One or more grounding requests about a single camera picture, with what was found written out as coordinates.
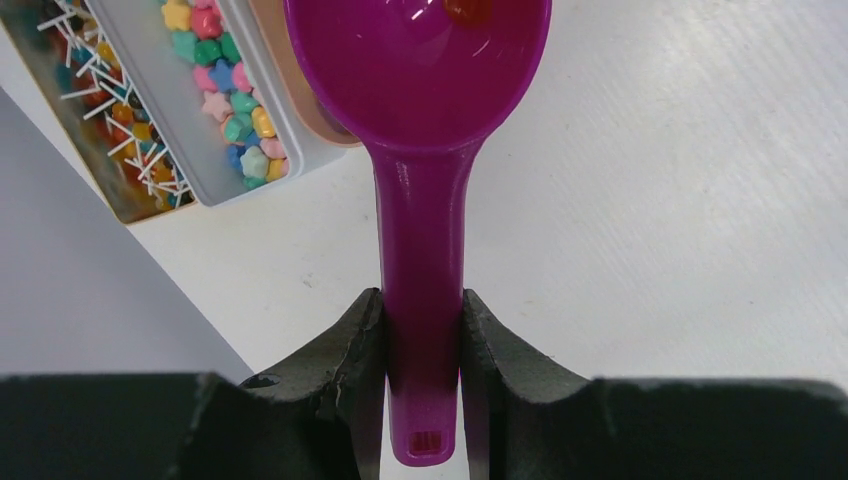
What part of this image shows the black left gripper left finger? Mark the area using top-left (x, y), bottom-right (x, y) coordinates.
top-left (1, 288), bottom-right (387, 479)

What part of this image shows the yellow lollipop box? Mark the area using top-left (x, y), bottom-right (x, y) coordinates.
top-left (1, 1), bottom-right (195, 225)

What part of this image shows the magenta plastic scoop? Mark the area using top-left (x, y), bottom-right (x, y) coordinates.
top-left (283, 1), bottom-right (552, 467)

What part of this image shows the white star candy box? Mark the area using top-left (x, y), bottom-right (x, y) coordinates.
top-left (86, 0), bottom-right (349, 209)

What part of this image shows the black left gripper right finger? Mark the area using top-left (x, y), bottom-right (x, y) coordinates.
top-left (461, 290), bottom-right (847, 479)

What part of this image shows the pink gummy candy box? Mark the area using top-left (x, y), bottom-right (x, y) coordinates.
top-left (247, 0), bottom-right (361, 148)

